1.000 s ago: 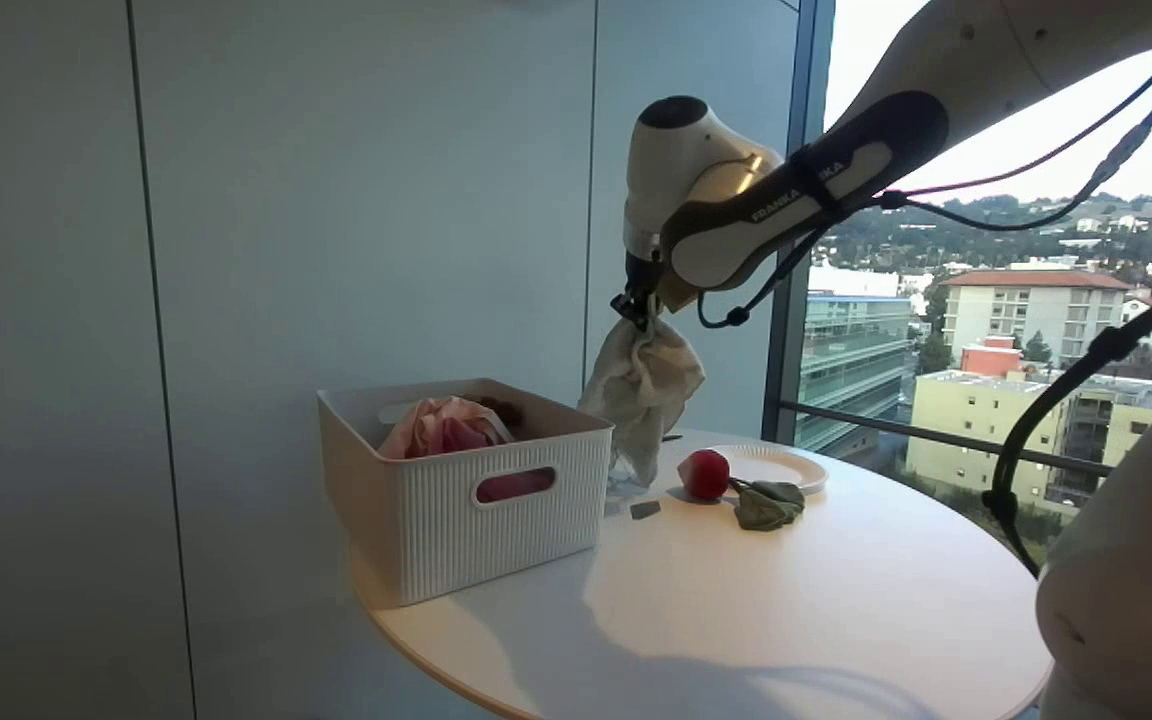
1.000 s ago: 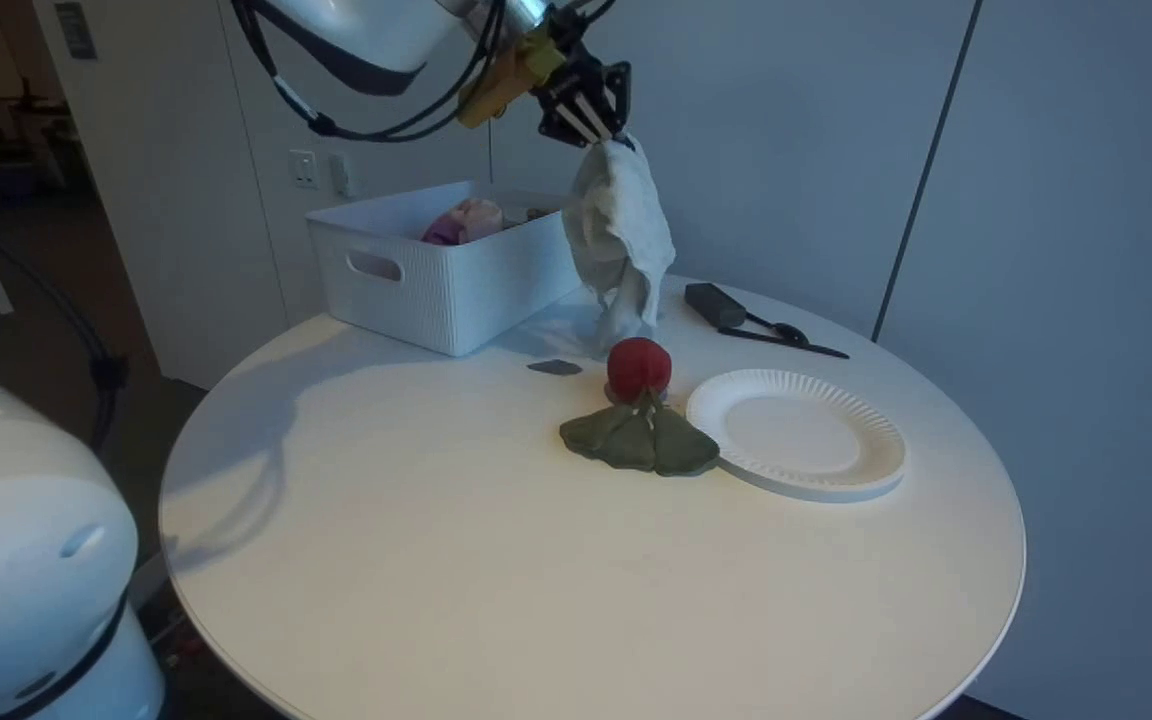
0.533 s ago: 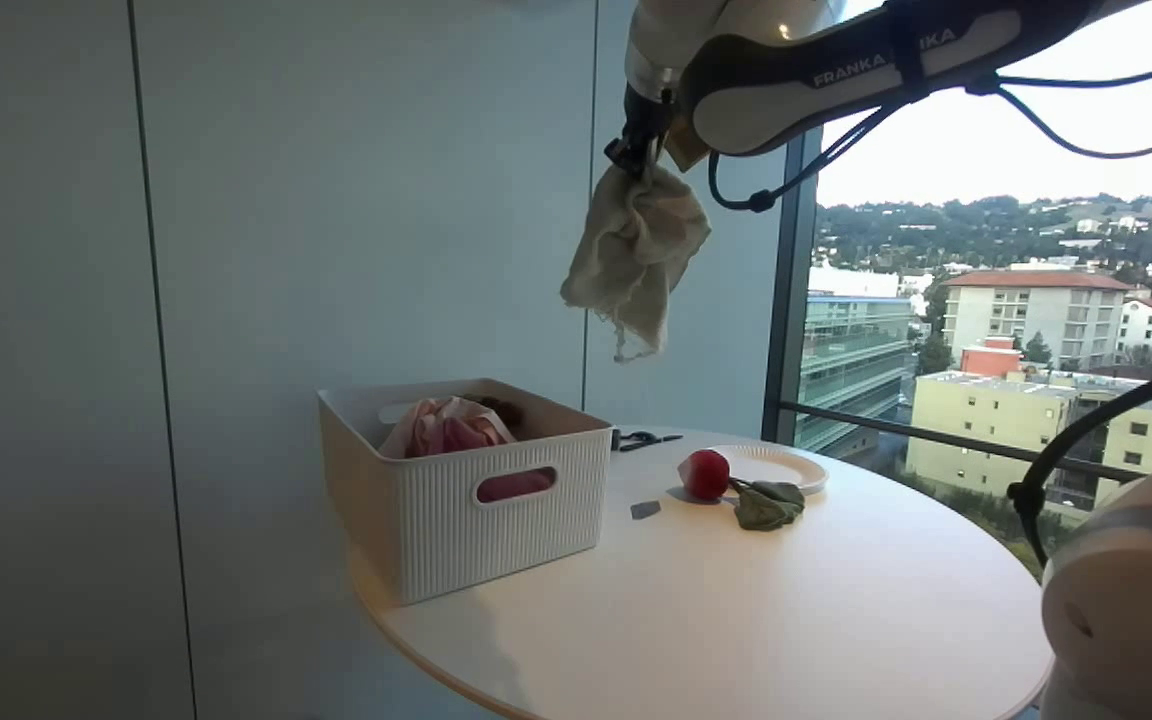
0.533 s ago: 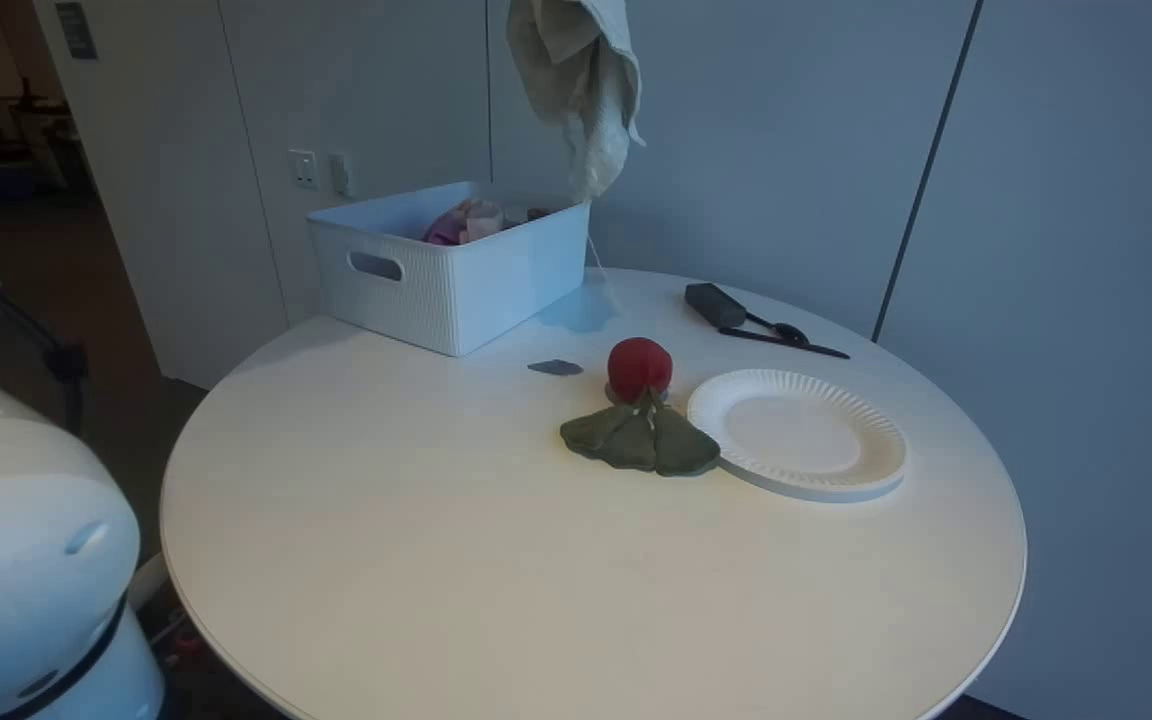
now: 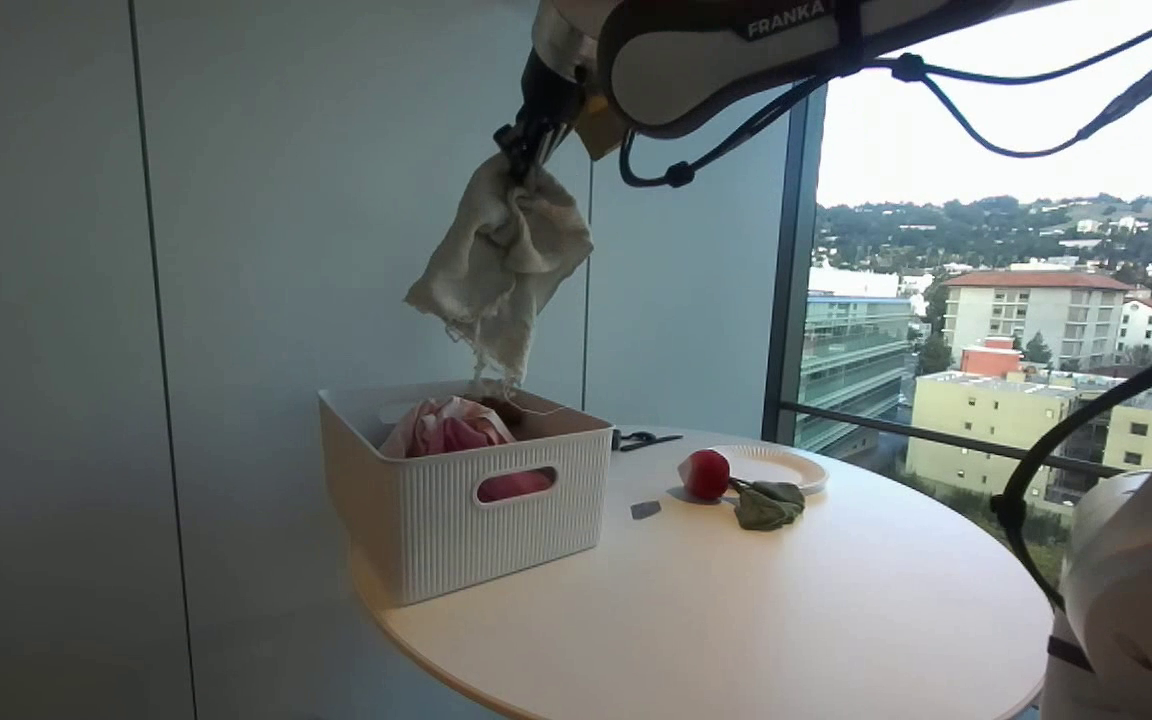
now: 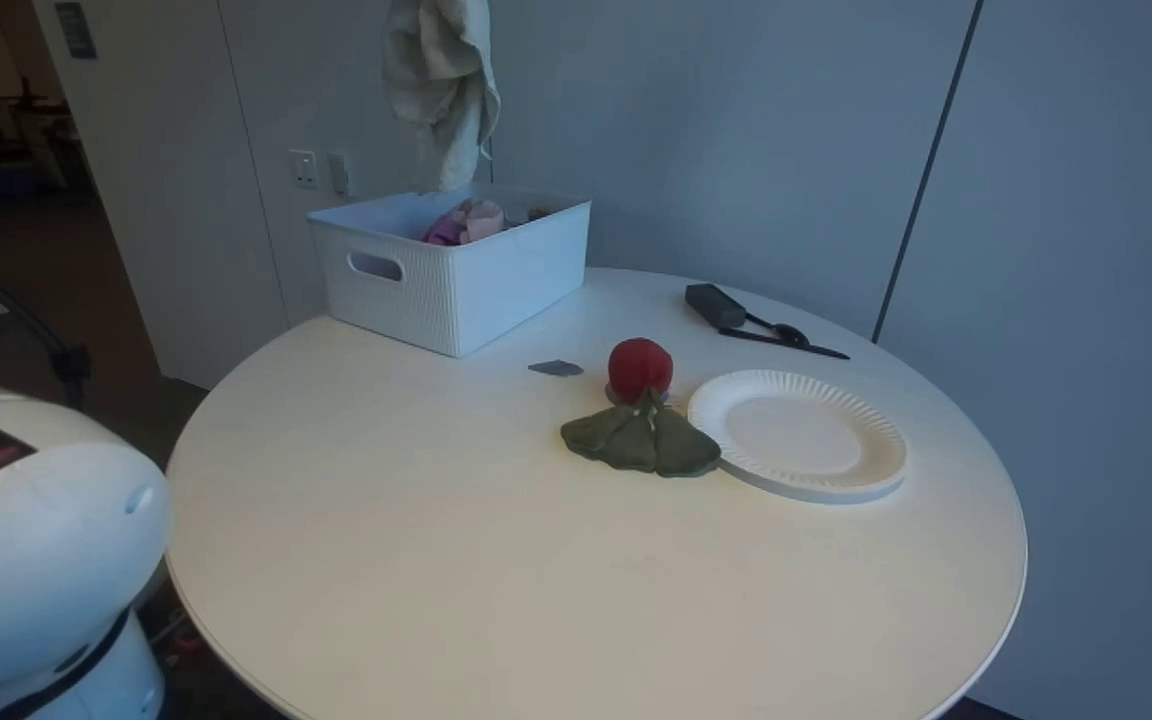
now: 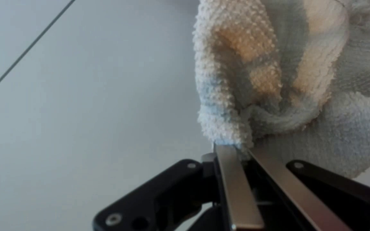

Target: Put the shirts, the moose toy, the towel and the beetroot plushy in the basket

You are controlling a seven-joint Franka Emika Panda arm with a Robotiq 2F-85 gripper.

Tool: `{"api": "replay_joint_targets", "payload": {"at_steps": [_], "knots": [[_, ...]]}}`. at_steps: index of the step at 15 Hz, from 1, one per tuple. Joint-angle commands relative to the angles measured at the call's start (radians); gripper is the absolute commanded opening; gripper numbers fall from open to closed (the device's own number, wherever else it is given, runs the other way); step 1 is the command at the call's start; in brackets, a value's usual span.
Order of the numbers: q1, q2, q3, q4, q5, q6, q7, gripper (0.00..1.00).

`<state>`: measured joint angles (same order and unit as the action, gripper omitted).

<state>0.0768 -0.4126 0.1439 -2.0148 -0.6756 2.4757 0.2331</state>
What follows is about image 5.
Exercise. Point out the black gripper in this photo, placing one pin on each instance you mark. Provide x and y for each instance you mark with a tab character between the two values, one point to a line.
549	93

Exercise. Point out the beige towel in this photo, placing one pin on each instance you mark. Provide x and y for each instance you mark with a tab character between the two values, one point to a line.
501	265

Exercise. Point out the pale pink shirt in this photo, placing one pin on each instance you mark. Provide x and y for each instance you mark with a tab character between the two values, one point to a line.
449	429

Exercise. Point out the red beetroot plushy green leaves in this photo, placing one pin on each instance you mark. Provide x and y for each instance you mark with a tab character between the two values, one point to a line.
706	474

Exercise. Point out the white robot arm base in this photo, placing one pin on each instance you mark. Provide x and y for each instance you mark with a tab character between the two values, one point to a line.
1140	600

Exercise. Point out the white ribbed plastic basket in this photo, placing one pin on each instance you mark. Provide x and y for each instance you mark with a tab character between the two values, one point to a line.
468	535

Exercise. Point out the dark window mullion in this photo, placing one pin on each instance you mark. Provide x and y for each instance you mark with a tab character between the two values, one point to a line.
796	265

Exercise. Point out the black handheld tool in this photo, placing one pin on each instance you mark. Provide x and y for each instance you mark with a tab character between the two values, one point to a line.
636	439

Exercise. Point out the small grey flat object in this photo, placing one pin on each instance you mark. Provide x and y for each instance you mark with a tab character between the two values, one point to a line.
645	511

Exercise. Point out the glass office building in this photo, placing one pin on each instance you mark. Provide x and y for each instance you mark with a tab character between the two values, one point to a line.
856	360

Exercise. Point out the white paper plate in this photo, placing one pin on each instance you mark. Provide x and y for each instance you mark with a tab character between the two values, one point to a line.
791	466

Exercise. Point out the wooded hillside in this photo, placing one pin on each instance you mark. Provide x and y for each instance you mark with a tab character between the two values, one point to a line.
1000	224

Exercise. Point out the black horizontal railing bar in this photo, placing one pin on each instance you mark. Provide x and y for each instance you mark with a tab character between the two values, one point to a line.
950	435

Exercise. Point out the small orange building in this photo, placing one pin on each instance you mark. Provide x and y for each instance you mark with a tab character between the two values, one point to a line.
992	360

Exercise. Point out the white building red roof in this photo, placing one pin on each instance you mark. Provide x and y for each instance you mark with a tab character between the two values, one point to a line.
1038	313

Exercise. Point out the yellow building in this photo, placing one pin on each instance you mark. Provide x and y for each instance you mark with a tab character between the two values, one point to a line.
989	421

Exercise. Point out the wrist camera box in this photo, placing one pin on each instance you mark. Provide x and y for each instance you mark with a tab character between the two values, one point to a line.
602	125

